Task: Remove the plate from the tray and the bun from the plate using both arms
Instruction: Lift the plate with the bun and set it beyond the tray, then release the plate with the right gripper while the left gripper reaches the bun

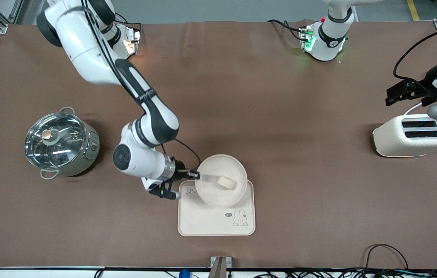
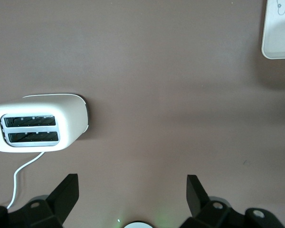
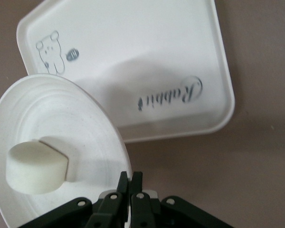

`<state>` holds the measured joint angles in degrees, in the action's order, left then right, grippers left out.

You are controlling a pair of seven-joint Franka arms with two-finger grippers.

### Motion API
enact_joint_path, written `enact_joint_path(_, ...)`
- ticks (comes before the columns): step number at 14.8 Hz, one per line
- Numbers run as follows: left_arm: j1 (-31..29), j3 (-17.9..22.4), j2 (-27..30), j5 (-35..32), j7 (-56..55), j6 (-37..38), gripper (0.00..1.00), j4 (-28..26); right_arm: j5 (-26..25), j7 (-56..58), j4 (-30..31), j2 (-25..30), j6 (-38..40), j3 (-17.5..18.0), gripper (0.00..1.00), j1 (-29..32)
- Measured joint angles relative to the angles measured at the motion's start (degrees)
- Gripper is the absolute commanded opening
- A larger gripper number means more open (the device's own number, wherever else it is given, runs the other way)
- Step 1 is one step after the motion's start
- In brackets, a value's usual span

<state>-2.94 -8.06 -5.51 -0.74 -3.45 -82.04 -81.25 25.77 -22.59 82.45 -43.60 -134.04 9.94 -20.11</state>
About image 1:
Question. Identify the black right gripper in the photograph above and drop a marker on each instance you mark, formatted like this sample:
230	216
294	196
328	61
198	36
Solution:
180	172

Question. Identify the glass pot lid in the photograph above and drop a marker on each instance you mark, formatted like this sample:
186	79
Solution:
54	139

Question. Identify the brown table cover sheet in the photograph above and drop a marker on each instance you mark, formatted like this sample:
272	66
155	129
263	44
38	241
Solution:
280	116

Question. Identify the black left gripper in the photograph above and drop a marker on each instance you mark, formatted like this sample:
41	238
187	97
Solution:
428	78

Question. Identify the pale steamed bun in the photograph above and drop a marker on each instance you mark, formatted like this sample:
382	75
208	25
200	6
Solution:
227	183

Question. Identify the grey metal camera bracket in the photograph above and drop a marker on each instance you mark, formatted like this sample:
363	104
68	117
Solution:
218	266

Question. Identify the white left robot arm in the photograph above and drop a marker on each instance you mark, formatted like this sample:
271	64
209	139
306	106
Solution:
328	42

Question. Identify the cream round plate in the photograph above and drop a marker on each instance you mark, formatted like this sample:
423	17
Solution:
218	197

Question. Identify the blue round cap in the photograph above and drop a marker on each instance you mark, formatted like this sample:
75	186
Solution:
184	274

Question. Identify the steel electric cooking pot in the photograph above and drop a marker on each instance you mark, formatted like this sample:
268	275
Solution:
87	152

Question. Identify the cream rabbit print tray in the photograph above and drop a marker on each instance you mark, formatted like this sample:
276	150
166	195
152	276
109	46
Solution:
210	220

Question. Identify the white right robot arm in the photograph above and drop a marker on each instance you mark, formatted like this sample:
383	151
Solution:
87	50

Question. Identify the cream two-slot toaster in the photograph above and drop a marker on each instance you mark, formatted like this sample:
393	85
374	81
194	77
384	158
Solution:
411	144

